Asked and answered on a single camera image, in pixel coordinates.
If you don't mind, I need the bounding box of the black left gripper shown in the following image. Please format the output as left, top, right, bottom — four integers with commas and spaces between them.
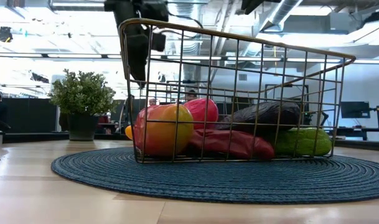
104, 0, 170, 89

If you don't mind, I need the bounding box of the gold wire basket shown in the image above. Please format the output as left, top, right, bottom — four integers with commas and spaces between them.
118, 17, 357, 164

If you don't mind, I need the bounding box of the orange-yellow mango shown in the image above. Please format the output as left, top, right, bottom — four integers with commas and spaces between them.
124, 124, 136, 141

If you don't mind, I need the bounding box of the red and yellow mango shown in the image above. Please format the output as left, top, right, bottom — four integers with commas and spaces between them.
133, 103, 195, 157

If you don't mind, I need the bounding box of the dark purple eggplant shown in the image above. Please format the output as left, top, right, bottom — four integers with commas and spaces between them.
215, 101, 301, 131

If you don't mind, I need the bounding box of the dark red pepper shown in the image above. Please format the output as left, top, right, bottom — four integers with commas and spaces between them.
189, 128, 276, 161

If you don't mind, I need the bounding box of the green pepper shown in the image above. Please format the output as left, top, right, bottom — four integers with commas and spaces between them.
269, 126, 332, 157

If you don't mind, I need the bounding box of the potted green plant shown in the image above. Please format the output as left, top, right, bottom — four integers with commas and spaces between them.
48, 68, 118, 142

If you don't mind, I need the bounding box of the black room divider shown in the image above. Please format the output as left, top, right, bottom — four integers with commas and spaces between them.
2, 98, 137, 133

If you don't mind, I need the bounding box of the round blue woven placemat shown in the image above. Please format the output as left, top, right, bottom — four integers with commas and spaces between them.
50, 146, 379, 205

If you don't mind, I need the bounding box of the black monitor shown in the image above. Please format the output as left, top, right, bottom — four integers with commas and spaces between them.
340, 101, 371, 119

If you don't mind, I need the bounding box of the black desk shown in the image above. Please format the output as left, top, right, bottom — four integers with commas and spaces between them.
327, 124, 379, 141

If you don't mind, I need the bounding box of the grey ribbed ventilation duct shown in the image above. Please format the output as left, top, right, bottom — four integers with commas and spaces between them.
263, 0, 305, 32

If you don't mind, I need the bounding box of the black ceiling camera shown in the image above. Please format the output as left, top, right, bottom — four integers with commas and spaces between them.
0, 26, 14, 44

